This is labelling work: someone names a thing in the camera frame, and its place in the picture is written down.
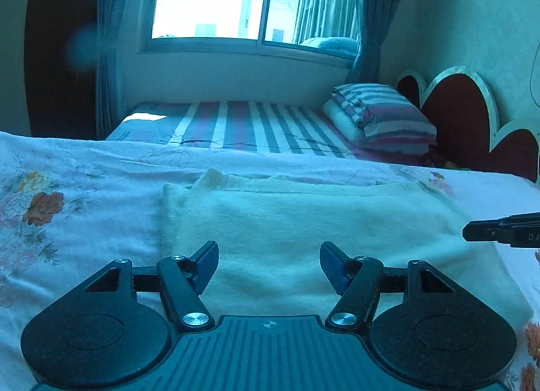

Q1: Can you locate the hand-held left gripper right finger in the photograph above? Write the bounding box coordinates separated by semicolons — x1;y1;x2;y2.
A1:
319;241;456;332

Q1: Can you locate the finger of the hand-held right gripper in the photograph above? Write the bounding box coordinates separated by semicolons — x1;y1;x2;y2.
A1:
499;212;540;225
461;220;513;244

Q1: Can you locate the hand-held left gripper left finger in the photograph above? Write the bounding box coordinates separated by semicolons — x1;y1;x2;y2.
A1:
84;240;220;331

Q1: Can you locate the cream knitted sweater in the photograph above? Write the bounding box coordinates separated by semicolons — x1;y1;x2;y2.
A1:
160;168;535;333

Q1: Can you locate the red petal-shaped headboard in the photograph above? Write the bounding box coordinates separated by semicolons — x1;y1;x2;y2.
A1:
395;65;540;184

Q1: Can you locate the floral bed sheet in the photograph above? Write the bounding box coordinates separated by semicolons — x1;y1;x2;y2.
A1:
0;131;540;391

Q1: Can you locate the striped bed sheet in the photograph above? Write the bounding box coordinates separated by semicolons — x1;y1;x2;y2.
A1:
104;100;364;160

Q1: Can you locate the white folded quilt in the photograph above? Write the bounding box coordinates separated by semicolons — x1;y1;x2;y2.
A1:
322;100;369;147

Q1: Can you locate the striped pillow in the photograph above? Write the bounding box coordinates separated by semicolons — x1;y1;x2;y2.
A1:
331;83;438;158

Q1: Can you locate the blue bundled cloth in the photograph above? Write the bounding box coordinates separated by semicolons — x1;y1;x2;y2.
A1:
298;35;359;57

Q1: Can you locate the blue curtain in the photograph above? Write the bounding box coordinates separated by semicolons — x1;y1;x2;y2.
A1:
95;0;165;141
350;0;416;84

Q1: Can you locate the dark wooden wardrobe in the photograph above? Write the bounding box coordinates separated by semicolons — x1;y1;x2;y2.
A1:
23;0;104;141

